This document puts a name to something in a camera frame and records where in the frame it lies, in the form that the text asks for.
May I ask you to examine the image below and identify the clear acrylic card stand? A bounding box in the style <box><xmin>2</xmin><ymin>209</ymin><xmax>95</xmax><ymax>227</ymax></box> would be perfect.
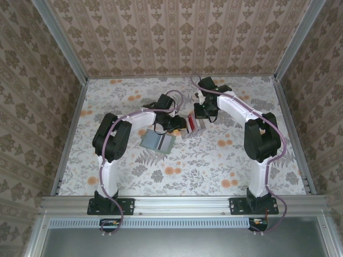
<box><xmin>181</xmin><ymin>114</ymin><xmax>207</xmax><ymax>139</ymax></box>

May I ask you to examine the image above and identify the grey magnetic stripe card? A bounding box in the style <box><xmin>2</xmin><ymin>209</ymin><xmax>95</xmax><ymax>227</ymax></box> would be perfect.
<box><xmin>156</xmin><ymin>134</ymin><xmax>174</xmax><ymax>153</ymax></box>

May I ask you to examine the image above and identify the aluminium side rail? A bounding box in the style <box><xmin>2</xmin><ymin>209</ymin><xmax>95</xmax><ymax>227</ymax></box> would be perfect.
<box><xmin>50</xmin><ymin>79</ymin><xmax>89</xmax><ymax>196</ymax></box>
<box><xmin>274</xmin><ymin>77</ymin><xmax>317</xmax><ymax>196</ymax></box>

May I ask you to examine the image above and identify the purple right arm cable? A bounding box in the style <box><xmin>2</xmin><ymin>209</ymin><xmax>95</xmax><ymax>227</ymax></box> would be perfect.
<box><xmin>189</xmin><ymin>74</ymin><xmax>289</xmax><ymax>236</ymax></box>

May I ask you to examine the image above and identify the floral table cover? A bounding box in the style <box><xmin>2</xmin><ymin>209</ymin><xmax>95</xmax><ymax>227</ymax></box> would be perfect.
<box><xmin>57</xmin><ymin>77</ymin><xmax>308</xmax><ymax>196</ymax></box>

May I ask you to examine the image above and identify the aluminium frame post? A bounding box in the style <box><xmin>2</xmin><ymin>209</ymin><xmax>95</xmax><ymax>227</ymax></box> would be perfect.
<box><xmin>31</xmin><ymin>0</ymin><xmax>89</xmax><ymax>84</ymax></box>
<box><xmin>274</xmin><ymin>0</ymin><xmax>328</xmax><ymax>81</ymax></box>

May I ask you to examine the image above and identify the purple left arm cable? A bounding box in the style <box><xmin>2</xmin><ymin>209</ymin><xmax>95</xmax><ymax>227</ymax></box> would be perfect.
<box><xmin>99</xmin><ymin>90</ymin><xmax>184</xmax><ymax>237</ymax></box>

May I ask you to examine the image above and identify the grey slotted cable duct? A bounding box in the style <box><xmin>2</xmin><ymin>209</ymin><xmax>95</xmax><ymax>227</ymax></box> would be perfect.
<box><xmin>49</xmin><ymin>217</ymin><xmax>251</xmax><ymax>229</ymax></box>

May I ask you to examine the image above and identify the red card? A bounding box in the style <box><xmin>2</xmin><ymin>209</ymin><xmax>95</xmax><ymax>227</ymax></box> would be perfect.
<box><xmin>188</xmin><ymin>115</ymin><xmax>198</xmax><ymax>133</ymax></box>

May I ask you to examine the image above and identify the sheet metal panel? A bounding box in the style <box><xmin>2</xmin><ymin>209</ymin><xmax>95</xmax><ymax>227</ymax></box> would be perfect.
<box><xmin>40</xmin><ymin>227</ymin><xmax>330</xmax><ymax>257</ymax></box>

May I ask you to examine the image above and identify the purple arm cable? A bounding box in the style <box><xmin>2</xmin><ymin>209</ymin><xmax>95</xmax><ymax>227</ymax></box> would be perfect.
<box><xmin>99</xmin><ymin>90</ymin><xmax>184</xmax><ymax>237</ymax></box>
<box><xmin>189</xmin><ymin>74</ymin><xmax>289</xmax><ymax>236</ymax></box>

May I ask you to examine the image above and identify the small wired circuit board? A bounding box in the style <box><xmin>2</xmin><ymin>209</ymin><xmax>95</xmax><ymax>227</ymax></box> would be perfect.
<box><xmin>248</xmin><ymin>216</ymin><xmax>269</xmax><ymax>237</ymax></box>
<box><xmin>99</xmin><ymin>218</ymin><xmax>126</xmax><ymax>237</ymax></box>

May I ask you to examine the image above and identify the aluminium front rail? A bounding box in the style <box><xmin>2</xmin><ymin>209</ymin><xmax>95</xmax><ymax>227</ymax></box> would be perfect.
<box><xmin>40</xmin><ymin>195</ymin><xmax>330</xmax><ymax>215</ymax></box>

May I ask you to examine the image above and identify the green card holder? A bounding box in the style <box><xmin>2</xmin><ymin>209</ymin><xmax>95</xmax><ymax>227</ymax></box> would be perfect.
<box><xmin>138</xmin><ymin>128</ymin><xmax>177</xmax><ymax>154</ymax></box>

